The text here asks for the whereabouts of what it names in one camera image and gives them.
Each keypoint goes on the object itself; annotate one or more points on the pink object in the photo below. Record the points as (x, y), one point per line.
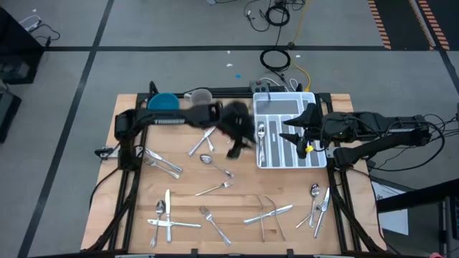
(435, 255)

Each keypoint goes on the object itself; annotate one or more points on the grey speckled mug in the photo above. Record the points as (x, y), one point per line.
(201, 96)

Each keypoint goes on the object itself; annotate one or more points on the black desk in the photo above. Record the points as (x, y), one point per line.
(419, 195)

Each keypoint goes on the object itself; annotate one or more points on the black cabinet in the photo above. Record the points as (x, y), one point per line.
(18, 53)

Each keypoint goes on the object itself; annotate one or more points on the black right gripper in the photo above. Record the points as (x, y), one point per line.
(335, 127)

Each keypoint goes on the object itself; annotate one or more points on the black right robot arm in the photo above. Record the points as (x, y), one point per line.
(387, 125)

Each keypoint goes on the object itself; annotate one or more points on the white cutlery tray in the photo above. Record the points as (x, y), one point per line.
(287, 107)

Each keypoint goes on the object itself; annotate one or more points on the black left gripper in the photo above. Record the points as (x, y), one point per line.
(235, 122)

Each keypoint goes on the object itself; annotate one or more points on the grey power strip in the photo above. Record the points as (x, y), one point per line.
(260, 86)

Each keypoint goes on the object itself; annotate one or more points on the teal bowl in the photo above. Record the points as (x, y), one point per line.
(163, 101)

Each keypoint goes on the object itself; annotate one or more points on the silver knife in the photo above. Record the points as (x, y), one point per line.
(168, 200)
(186, 224)
(322, 218)
(269, 215)
(163, 160)

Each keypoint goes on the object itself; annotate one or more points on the white paper sheet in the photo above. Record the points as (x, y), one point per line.
(391, 215)

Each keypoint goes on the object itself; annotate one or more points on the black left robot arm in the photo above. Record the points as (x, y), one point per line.
(168, 118)

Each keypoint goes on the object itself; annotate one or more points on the grey metal stand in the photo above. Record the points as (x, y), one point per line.
(448, 229)

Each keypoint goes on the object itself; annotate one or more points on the black metal table frame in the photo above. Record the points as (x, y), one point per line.
(129, 215)

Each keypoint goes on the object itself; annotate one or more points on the black equipment case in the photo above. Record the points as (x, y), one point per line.
(7, 111)

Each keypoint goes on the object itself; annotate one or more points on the silver spoon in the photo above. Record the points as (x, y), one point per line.
(160, 207)
(261, 130)
(314, 190)
(206, 158)

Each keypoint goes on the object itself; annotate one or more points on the cutlery pair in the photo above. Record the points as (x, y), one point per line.
(201, 142)

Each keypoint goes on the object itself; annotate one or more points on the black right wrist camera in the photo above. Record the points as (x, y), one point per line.
(302, 150)

